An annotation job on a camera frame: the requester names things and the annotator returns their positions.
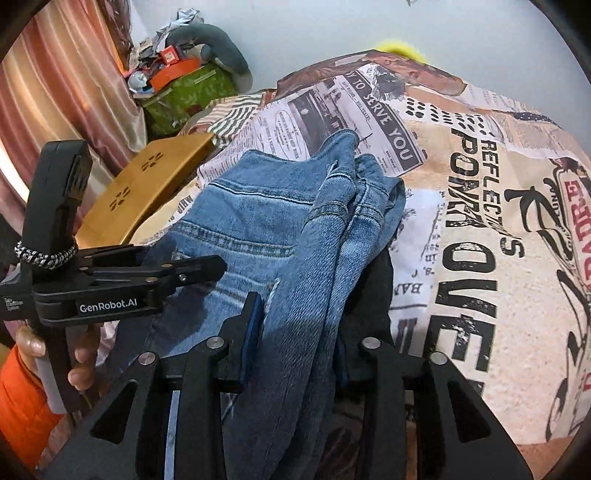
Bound grey neck pillow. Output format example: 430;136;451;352
178;23;254;90

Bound yellow fuzzy cloth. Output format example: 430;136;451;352
376;39;428;61

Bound green patterned box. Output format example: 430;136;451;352
141;62;238;139

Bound wooden lap tray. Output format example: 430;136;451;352
75;133;215;247

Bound black pants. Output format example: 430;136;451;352
335;247;407;393

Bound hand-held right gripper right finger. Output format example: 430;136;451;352
339;337;532;480

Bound person's left hand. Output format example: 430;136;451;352
16;323;105;393

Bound blue denim pants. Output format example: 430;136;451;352
104;129;407;480

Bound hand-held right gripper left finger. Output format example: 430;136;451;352
44;291;264;480

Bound orange box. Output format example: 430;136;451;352
150;58;204;93

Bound newspaper print blanket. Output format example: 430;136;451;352
139;51;591;480

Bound silver crumpled wrapper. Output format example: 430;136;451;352
134;9;208;61

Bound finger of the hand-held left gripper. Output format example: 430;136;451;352
76;244;155;269
76;255;228;308

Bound black white braided cord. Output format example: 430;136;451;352
14;237;78;271

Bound pink curtain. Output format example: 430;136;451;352
0;0;148;222

